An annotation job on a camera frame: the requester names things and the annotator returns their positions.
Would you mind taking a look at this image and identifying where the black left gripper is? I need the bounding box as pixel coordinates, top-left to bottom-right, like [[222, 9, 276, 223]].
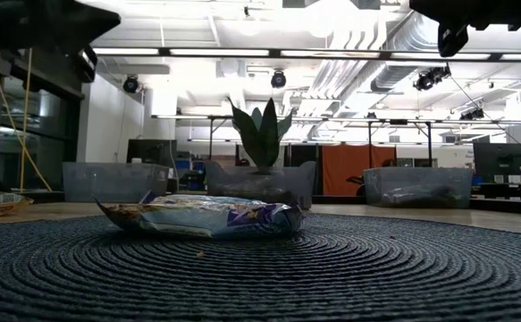
[[13, 0, 122, 84]]

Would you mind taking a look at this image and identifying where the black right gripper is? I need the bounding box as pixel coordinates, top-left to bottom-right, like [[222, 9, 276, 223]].
[[409, 0, 518, 58]]

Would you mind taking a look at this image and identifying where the purple blue granola bar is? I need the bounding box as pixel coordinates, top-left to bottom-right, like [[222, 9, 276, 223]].
[[93, 194, 307, 240]]

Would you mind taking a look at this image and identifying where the long ceiling light strip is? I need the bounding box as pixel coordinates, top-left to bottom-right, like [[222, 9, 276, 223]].
[[90, 46, 521, 63]]

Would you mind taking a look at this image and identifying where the black ceiling spotlight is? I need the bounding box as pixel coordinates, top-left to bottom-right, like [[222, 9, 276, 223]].
[[459, 108, 487, 122], [270, 70, 288, 89], [122, 74, 140, 95], [412, 64, 452, 92]]

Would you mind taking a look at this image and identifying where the black framed workbench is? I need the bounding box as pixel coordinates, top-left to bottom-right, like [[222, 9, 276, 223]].
[[208, 114, 433, 169]]

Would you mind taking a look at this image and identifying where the black computer monitor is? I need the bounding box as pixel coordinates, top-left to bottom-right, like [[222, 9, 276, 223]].
[[473, 142, 521, 177], [126, 139, 179, 165]]

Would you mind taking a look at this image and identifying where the grey translucent plastic bin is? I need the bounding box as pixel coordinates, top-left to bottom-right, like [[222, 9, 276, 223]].
[[363, 166, 475, 209], [62, 161, 171, 203], [205, 159, 317, 210]]

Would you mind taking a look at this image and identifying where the blue storage crate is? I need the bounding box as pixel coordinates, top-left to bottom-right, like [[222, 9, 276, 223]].
[[173, 158, 207, 192]]

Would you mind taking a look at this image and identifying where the orange partition panel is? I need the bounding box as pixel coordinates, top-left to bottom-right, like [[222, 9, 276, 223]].
[[321, 143, 398, 197]]

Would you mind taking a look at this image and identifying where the dark background desk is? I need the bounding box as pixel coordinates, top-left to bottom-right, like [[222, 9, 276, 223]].
[[470, 181, 521, 201]]

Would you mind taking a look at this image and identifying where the green snake plant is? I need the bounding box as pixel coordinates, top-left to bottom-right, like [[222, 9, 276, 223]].
[[227, 96, 295, 174]]

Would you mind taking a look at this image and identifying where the round dark woven placemat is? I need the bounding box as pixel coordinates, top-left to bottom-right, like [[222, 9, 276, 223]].
[[0, 213, 521, 322]]

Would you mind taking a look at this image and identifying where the yellow hanging cable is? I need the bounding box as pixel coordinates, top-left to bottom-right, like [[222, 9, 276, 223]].
[[0, 49, 54, 192], [18, 47, 33, 192]]

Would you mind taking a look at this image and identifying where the black aluminium table frame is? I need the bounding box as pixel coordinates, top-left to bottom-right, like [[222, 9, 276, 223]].
[[0, 172, 521, 216]]

